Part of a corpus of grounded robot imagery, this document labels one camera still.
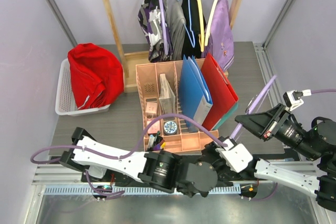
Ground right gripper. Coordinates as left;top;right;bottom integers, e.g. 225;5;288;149
232;101;318;159

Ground lilac hanger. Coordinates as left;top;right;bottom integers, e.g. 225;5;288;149
230;75;277;139
159;0;169;58

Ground red trousers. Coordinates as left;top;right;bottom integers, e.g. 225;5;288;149
68;43;124;110

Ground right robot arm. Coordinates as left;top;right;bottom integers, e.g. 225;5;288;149
235;103;335;211

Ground cream yellow hanger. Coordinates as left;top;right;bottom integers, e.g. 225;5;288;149
196;0;205;52

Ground cream hanger right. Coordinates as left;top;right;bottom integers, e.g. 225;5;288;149
204;0;233;47

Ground blue hanger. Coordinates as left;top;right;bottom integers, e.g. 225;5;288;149
176;0;196;48

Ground teal folder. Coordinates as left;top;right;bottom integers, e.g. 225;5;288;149
212;102;238;130

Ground red file folder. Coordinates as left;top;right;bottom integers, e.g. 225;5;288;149
201;53;238;131

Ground blue file folder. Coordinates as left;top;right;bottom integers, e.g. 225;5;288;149
178;56;213;125

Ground lilac purple garment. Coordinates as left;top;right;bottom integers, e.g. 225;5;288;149
201;0;234;71

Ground round patterned tin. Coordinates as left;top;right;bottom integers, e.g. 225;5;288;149
163;121;178;135

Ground beige book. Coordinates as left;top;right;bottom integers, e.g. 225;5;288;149
159;73;176;114

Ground pink socket cube lower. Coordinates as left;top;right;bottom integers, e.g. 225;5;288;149
148;121;160;135

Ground pink socket cube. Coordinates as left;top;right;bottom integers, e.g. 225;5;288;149
145;102;158;116
148;121;160;135

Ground black garment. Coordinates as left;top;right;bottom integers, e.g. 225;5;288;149
181;0;202;58

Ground pens in organizer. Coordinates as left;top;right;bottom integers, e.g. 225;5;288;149
146;131;165;152

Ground pink desk organizer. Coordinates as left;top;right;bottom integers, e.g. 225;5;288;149
135;61;212;154

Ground pink socket cube upper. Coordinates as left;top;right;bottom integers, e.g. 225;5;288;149
145;102;158;116

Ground grey garment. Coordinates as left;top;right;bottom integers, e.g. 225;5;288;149
169;2;186;61

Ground purple camouflage garment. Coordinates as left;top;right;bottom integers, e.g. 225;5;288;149
138;0;173;63

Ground white plastic basket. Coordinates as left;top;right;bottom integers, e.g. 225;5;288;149
55;59;110;116

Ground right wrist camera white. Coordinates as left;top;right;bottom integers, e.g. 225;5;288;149
283;89;312;112

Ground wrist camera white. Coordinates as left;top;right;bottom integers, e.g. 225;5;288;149
283;89;312;112
215;137;253;173

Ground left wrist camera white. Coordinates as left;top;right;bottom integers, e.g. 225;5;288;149
215;137;253;173

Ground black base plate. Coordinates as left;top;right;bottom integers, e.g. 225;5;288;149
83;152;258;192

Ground white slotted cable duct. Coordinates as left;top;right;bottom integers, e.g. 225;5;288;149
44;184;241;196

